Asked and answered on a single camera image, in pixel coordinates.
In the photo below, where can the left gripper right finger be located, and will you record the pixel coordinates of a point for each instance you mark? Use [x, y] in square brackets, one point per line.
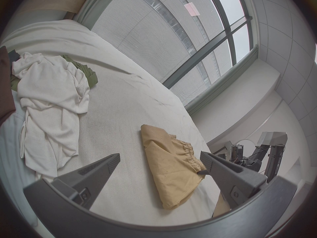
[237, 182]

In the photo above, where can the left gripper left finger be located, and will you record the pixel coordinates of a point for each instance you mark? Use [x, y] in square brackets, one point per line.
[71, 186]

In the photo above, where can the tan shorts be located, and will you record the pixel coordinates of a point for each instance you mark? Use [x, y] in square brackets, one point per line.
[170, 172]

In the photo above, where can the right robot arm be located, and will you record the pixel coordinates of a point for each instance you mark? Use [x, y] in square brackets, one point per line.
[272, 139]

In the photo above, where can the bed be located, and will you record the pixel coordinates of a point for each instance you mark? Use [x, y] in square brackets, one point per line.
[136, 95]

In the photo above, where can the cream white garment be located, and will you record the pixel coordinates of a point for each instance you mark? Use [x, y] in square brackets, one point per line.
[49, 108]

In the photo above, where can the olive green garment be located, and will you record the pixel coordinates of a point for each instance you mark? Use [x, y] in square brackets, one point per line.
[86, 73]

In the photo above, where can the dark brown garment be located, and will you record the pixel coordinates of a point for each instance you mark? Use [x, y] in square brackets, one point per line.
[6, 88]

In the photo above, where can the black garment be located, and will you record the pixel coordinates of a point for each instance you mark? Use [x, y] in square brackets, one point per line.
[13, 56]

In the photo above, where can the window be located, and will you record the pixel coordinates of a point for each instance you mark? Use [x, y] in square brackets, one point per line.
[161, 33]

